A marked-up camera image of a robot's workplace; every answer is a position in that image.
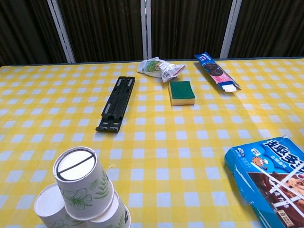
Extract white paper cup black line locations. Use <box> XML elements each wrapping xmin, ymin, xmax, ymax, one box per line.
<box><xmin>52</xmin><ymin>146</ymin><xmax>114</xmax><ymax>221</ymax></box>

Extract white paper cup green print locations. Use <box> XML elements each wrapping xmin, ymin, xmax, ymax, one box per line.
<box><xmin>34</xmin><ymin>182</ymin><xmax>72</xmax><ymax>228</ymax></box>
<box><xmin>86</xmin><ymin>191</ymin><xmax>131</xmax><ymax>228</ymax></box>

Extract yellow checked tablecloth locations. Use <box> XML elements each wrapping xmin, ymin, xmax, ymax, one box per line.
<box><xmin>0</xmin><ymin>57</ymin><xmax>304</xmax><ymax>228</ymax></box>

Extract black folding stand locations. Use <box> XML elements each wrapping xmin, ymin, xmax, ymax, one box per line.
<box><xmin>95</xmin><ymin>76</ymin><xmax>136</xmax><ymax>133</ymax></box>

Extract green yellow sponge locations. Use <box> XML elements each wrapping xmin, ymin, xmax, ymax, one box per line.
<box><xmin>168</xmin><ymin>80</ymin><xmax>196</xmax><ymax>106</ymax></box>

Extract crumpled snack wrapper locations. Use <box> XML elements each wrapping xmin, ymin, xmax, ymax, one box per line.
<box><xmin>136</xmin><ymin>57</ymin><xmax>186</xmax><ymax>83</ymax></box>

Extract long blue cookie box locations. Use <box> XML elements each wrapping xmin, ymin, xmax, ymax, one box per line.
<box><xmin>194</xmin><ymin>52</ymin><xmax>242</xmax><ymax>93</ymax></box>

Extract blue chocolate cookie box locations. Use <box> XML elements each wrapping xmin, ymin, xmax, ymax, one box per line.
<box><xmin>224</xmin><ymin>135</ymin><xmax>304</xmax><ymax>228</ymax></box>

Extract white partition post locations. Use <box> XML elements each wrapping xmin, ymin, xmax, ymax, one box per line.
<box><xmin>140</xmin><ymin>0</ymin><xmax>152</xmax><ymax>60</ymax></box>
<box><xmin>219</xmin><ymin>0</ymin><xmax>242</xmax><ymax>59</ymax></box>
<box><xmin>47</xmin><ymin>0</ymin><xmax>76</xmax><ymax>64</ymax></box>

